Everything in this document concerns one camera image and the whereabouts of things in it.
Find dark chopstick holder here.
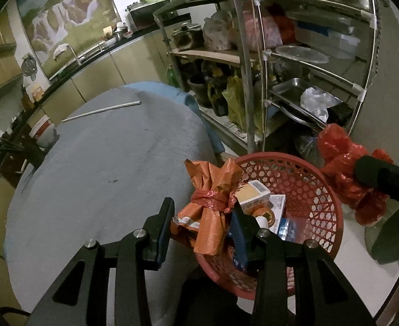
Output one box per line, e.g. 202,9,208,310
16,134,47,168

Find white rod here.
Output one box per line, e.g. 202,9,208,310
61,100,142,123

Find hanging metal strainer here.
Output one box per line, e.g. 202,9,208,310
21,54,39,81

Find orange bag bundle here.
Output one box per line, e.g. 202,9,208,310
171,158,244,255

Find metal faucet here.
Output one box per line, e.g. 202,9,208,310
65,44,83,66

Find microwave oven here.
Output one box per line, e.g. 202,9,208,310
126,0,171,29

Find clear plastic lid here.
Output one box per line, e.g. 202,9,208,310
276,45,329,65

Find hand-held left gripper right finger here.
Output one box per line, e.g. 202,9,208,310
230,205,376,326

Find yellow plastic bag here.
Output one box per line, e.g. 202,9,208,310
222,75,264,133

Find bundle of dark chopsticks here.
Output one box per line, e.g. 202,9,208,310
0,132,25,152

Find metal pot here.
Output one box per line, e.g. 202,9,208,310
171,22,205,50

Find grey plastic bag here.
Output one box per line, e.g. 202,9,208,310
294,136,323,168

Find white plastic bag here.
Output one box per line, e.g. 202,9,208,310
300,86,343,123

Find green bottle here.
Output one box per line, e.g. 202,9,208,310
166,64,181,90

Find dark oil bottle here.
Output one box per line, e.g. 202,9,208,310
206,68,230,116

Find red plastic bag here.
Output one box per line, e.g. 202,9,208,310
316,123,395,226

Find beige lower cabinets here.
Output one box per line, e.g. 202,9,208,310
26,30,173,123

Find metal tray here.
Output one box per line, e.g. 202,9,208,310
271,77,344,119

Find stack of dishes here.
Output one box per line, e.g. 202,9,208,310
102,22,132,46

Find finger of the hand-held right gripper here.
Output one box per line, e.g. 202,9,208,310
371,204,399,265
353,155,399,204

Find metal shelf rack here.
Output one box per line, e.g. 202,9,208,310
153,0,378,153

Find orange white box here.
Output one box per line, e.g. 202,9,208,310
235,181,271,213

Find white carton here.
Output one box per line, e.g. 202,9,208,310
267,194,287,231

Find waterfall wall poster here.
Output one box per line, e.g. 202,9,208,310
15,0,122,80

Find grey tablecloth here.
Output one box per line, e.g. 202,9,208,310
4,86,220,323

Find clear plastic container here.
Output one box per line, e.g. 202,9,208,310
294,24,361,58

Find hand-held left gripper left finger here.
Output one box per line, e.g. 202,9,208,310
26,197,175,326

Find pink plastic bag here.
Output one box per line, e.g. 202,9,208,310
203,8,285,51

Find red plastic basket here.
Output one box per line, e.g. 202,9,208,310
194,152,344,300

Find blue under cloth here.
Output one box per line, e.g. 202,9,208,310
126,81,227,164

